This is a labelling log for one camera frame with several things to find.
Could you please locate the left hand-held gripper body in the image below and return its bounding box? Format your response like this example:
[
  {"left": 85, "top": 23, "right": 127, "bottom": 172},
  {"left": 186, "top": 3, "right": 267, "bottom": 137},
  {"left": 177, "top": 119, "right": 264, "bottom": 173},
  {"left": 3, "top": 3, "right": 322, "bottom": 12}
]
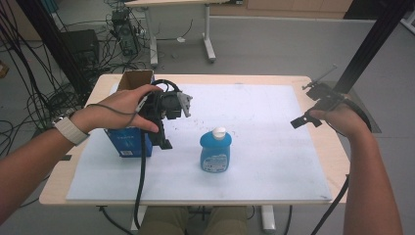
[{"left": 140, "top": 79, "right": 194, "bottom": 127}]

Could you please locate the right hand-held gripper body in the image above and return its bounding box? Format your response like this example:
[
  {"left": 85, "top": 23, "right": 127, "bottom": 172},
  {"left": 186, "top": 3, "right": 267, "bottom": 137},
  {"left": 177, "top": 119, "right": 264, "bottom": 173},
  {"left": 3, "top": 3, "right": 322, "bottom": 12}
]
[{"left": 301, "top": 64, "right": 346, "bottom": 112}]

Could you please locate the blue cardboard box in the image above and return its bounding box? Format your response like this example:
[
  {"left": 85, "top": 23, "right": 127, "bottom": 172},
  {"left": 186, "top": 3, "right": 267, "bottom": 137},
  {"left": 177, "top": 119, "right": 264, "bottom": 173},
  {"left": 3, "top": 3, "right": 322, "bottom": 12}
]
[{"left": 104, "top": 69, "right": 157, "bottom": 159}]

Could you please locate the blue detergent bottle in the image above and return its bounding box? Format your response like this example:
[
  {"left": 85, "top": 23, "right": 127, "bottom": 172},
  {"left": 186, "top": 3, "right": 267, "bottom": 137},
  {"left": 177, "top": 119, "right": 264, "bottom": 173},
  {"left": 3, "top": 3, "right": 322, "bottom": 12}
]
[{"left": 199, "top": 126, "right": 233, "bottom": 173}]

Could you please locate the person's right hand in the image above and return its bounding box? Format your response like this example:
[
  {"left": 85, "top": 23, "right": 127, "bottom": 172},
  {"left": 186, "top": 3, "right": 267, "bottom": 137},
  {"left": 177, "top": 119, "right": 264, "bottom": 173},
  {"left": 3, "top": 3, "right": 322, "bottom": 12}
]
[{"left": 307, "top": 102, "right": 372, "bottom": 140}]

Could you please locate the person's left hand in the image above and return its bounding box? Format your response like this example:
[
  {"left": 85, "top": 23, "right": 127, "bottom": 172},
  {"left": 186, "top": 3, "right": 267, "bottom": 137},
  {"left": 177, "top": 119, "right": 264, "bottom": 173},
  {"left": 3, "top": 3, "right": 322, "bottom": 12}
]
[{"left": 71, "top": 83, "right": 163, "bottom": 134}]

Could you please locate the white table mat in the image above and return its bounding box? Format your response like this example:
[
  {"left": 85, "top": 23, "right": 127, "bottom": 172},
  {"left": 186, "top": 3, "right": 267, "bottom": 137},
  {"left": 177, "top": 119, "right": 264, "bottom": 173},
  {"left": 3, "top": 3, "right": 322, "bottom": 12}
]
[{"left": 66, "top": 82, "right": 333, "bottom": 203}]

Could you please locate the clear plastic panel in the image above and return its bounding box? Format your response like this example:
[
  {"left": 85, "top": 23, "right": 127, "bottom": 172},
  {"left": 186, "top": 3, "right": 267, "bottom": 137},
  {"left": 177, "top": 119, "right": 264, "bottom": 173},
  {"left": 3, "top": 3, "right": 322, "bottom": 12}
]
[{"left": 326, "top": 80, "right": 383, "bottom": 135}]

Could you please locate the white office desk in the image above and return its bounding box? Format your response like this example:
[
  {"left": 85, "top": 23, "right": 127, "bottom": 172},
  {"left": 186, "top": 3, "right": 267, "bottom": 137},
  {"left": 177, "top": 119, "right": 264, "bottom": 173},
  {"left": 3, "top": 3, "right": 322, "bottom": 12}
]
[{"left": 124, "top": 0, "right": 244, "bottom": 68}]

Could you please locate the white table leg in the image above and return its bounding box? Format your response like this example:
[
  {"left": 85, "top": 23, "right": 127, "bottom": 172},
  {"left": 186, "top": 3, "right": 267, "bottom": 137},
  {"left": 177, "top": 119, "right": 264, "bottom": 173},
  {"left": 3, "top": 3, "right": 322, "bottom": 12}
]
[
  {"left": 130, "top": 205, "right": 149, "bottom": 231},
  {"left": 259, "top": 205, "right": 277, "bottom": 235}
]

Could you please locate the person's left leg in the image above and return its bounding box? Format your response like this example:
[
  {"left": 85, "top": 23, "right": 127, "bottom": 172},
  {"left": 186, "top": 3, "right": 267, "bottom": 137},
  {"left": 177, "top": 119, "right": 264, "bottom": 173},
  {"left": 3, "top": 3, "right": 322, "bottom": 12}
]
[{"left": 137, "top": 206, "right": 191, "bottom": 235}]

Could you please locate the person's leg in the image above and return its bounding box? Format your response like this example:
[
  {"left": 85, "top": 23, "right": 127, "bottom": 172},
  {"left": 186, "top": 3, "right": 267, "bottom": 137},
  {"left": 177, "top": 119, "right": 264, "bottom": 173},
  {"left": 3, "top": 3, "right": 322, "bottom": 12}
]
[
  {"left": 201, "top": 206, "right": 249, "bottom": 235},
  {"left": 137, "top": 206, "right": 191, "bottom": 235}
]

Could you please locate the black equipment box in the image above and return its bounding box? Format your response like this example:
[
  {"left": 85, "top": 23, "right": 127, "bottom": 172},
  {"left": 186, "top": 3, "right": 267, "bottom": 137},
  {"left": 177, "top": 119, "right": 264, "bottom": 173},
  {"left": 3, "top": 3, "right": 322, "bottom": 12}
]
[{"left": 60, "top": 28, "right": 101, "bottom": 67}]

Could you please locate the person's right leg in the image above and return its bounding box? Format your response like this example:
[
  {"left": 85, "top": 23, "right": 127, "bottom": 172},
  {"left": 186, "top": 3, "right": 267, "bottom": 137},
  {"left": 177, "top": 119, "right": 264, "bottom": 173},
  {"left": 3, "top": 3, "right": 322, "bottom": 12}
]
[{"left": 201, "top": 206, "right": 249, "bottom": 235}]

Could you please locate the thick black gripper cable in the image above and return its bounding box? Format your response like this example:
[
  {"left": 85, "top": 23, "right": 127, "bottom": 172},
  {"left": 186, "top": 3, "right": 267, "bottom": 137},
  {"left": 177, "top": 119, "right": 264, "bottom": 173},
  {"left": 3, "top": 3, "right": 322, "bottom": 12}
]
[{"left": 133, "top": 78, "right": 182, "bottom": 230}]

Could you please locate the thin grey cable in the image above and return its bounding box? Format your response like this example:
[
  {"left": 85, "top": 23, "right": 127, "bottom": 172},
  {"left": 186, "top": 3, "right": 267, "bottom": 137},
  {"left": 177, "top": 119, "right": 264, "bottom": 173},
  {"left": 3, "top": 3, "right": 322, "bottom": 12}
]
[{"left": 85, "top": 92, "right": 153, "bottom": 127}]

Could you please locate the black metal frame post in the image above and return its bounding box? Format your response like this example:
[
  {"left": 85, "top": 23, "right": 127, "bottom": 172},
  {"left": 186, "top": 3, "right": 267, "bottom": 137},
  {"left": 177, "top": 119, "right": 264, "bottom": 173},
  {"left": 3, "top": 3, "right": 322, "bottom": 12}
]
[
  {"left": 15, "top": 0, "right": 93, "bottom": 101},
  {"left": 332, "top": 0, "right": 413, "bottom": 96}
]

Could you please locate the white strap wristwatch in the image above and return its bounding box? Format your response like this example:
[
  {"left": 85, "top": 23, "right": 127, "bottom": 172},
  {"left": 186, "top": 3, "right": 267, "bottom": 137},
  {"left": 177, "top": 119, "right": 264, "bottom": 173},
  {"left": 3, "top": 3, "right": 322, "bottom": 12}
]
[{"left": 51, "top": 112, "right": 91, "bottom": 147}]

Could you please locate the black looped gripper cable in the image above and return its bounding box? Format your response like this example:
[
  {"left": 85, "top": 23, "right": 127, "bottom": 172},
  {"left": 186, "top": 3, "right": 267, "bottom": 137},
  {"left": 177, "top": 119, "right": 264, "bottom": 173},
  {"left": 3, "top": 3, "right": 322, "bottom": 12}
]
[{"left": 309, "top": 97, "right": 373, "bottom": 235}]

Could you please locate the black cable under table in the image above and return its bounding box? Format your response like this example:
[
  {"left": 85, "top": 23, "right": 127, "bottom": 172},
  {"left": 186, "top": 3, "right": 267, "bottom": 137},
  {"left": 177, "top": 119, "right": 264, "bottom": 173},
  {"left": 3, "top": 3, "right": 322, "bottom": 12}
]
[{"left": 96, "top": 205, "right": 135, "bottom": 235}]

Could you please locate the tangle of black floor cables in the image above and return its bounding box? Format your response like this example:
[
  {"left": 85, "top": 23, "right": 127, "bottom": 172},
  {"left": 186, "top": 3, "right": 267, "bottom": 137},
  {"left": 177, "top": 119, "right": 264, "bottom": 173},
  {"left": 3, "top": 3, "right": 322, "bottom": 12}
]
[{"left": 0, "top": 0, "right": 109, "bottom": 158}]

